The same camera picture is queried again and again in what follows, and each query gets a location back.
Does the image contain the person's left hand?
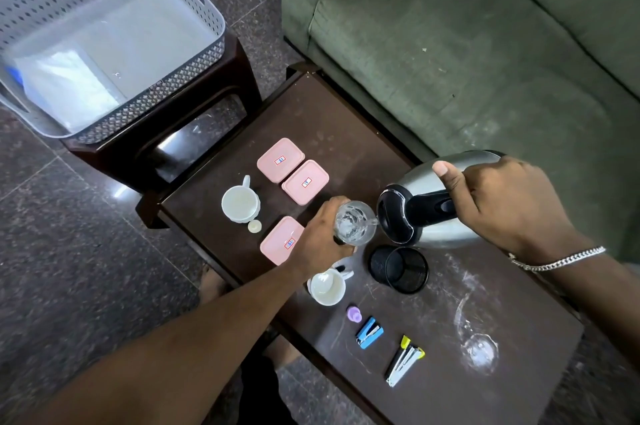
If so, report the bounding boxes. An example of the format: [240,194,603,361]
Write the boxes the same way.
[287,196,359,284]

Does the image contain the person's right hand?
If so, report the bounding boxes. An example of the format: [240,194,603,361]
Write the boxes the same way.
[432,155,596,265]

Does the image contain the clear drinking glass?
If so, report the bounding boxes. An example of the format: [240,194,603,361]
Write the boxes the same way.
[332,200,379,247]

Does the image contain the stainless steel kettle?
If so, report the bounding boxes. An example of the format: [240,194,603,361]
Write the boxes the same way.
[376,149,507,248]

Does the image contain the person's left forearm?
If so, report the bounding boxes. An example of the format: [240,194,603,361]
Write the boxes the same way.
[20,260,321,425]

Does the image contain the person's right forearm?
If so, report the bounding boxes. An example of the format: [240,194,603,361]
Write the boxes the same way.
[510,242,640,373]

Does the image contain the white plain mug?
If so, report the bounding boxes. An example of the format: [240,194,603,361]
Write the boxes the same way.
[306,264,355,307]

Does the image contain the black mesh pen holder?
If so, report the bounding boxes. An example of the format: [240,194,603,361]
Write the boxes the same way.
[369,246,430,295]

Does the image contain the pink lidded container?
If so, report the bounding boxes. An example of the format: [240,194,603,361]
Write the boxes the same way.
[259,216,306,267]
[256,137,306,184]
[281,159,330,206]

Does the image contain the blue stapler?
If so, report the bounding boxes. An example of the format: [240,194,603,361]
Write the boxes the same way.
[355,317,385,350]

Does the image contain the white ribbed cup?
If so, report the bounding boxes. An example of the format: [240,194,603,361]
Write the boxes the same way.
[221,175,264,225]

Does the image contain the yellow and white stapler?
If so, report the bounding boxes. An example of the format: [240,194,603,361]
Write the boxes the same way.
[385,335,426,388]

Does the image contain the green fabric sofa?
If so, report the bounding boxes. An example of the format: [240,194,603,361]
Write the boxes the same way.
[281,0,640,263]

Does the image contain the clear wine glass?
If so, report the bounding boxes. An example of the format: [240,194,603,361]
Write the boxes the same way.
[452,292,500,373]

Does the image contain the black shorts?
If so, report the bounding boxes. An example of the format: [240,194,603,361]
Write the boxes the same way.
[239,352,298,425]

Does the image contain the dark brown plastic stool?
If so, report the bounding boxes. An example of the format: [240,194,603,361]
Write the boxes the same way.
[60,32,264,195]

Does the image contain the grey perforated plastic basket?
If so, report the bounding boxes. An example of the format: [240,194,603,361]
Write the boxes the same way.
[0,0,227,146]

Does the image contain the clear plastic bag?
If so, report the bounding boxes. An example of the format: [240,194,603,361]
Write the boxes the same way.
[4,49,126,132]

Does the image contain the silver chain bracelet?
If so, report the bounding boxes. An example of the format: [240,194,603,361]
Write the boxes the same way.
[507,246,607,274]

